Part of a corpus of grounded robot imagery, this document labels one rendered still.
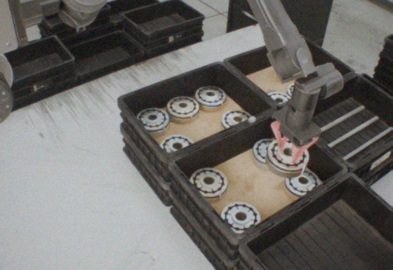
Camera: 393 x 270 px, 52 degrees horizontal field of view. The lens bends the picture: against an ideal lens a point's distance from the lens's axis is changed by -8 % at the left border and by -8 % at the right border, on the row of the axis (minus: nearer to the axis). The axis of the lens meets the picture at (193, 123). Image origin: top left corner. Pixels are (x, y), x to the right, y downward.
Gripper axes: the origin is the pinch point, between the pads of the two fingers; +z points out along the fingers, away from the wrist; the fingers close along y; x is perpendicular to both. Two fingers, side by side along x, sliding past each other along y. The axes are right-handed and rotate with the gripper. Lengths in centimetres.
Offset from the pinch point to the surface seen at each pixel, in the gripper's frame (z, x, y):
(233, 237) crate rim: 11.7, 19.7, -7.0
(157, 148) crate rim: 12.2, 20.1, 26.3
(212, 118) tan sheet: 22.1, -6.5, 37.5
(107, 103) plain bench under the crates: 36, 14, 76
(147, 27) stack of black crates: 58, -44, 153
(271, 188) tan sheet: 21.6, -4.0, 4.7
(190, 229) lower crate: 31.6, 18.9, 10.3
